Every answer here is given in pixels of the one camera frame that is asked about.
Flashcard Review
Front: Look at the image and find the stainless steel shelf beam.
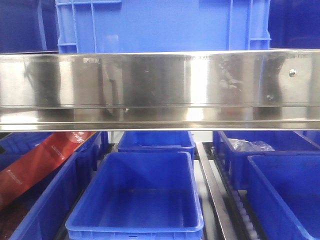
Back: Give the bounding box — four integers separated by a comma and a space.
0, 49, 320, 132

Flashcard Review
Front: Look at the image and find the blue crate on upper shelf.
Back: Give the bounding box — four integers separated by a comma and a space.
55, 0, 271, 53

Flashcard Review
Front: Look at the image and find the blue bin rear centre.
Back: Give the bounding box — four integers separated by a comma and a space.
117, 130, 196, 160

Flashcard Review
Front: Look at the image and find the blue bin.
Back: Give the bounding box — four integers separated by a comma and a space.
117, 130, 196, 160
246, 155, 320, 240
0, 131, 109, 240
213, 130, 320, 190
65, 151, 204, 240

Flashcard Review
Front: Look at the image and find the blue bin front centre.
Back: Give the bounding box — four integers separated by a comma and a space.
65, 151, 204, 240

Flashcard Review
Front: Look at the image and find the clear plastic bag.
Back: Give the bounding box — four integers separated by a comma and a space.
228, 138, 275, 152

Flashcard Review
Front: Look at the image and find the blue bin rear right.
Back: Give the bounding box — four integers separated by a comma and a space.
213, 130, 320, 190

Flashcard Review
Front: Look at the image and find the blue bin front right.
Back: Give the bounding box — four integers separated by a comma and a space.
246, 155, 320, 240

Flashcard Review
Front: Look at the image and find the red packaging bag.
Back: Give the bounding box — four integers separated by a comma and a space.
0, 131, 95, 209

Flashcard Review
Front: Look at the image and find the blue bin left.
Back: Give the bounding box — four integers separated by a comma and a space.
0, 131, 109, 240

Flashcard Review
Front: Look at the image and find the metal divider rail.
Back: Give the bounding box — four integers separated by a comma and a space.
196, 142, 238, 240

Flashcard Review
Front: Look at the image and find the white roller track rail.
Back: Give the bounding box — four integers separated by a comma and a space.
210, 146, 267, 240

